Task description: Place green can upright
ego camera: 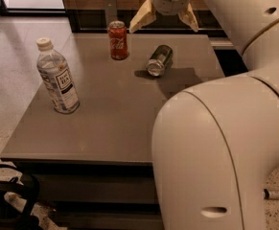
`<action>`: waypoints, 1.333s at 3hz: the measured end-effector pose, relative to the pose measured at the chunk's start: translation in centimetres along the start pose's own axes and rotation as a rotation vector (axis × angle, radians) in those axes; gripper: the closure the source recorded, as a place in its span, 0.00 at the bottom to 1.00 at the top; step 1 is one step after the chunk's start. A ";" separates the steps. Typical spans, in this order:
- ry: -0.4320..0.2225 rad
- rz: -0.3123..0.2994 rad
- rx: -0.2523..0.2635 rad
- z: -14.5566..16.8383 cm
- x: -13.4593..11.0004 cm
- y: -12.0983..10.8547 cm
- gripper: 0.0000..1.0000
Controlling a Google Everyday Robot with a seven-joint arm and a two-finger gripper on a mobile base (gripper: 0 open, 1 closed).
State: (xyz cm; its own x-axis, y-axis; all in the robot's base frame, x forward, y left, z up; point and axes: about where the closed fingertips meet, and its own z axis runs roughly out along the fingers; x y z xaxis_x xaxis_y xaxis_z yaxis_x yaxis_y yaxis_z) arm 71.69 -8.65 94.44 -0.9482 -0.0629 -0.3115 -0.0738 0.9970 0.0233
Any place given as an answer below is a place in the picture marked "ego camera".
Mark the black chair base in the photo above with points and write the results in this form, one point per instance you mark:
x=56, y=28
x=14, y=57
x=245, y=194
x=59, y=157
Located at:
x=11, y=218

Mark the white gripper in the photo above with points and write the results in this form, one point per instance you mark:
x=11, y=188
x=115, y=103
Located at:
x=170, y=3

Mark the red cola can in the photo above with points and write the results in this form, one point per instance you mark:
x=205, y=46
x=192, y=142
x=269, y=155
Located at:
x=117, y=33

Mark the grey drawer cabinet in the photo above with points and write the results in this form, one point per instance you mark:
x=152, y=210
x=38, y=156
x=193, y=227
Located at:
x=94, y=165

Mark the clear plastic tea bottle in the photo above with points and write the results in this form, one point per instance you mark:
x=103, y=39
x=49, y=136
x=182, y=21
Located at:
x=56, y=75

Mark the left metal wall bracket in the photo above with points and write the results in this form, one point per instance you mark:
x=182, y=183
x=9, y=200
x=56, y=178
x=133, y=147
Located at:
x=110, y=11

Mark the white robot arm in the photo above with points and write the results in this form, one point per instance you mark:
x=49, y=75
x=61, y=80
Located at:
x=214, y=144

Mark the green soda can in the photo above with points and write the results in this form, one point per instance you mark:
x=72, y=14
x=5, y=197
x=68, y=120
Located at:
x=159, y=60

